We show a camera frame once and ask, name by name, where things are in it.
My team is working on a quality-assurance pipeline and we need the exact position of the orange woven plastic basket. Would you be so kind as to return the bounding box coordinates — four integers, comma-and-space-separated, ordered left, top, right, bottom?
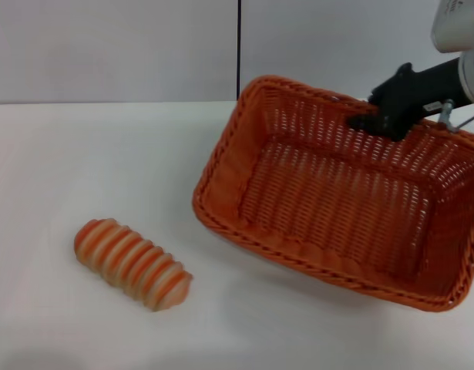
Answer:
191, 74, 474, 314

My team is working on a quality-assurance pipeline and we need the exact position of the orange white striped bread loaf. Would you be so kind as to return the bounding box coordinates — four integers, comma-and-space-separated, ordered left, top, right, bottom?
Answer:
73, 217, 194, 312

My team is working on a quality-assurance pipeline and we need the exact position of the grey right arm cable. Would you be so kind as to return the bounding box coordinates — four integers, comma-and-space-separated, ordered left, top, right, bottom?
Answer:
438, 99, 474, 135

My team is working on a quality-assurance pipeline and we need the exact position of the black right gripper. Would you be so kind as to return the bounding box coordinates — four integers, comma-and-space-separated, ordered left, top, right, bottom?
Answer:
345, 57, 472, 143

